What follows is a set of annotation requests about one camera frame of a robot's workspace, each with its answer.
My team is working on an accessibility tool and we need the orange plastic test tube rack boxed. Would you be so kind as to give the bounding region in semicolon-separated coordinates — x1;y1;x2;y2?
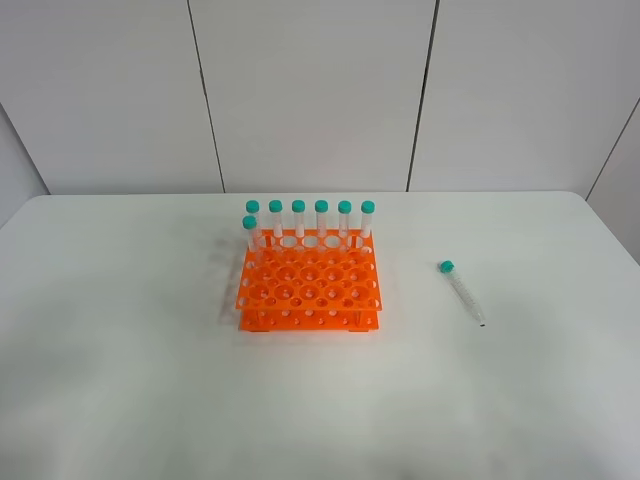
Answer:
235;228;383;332

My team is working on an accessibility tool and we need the front-left teal-capped racked tube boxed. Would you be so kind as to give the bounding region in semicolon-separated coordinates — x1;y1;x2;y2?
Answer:
242;214;262;263

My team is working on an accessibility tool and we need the back-row teal-capped tube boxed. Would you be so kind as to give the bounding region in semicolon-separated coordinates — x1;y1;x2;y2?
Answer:
338;200;352;238
292;199;305;239
268;200;283;238
360;200;375;238
314;200;329;238
245;200;260;229

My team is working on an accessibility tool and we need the teal-capped test tube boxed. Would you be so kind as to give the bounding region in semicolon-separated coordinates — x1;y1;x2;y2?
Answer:
438;260;486;327

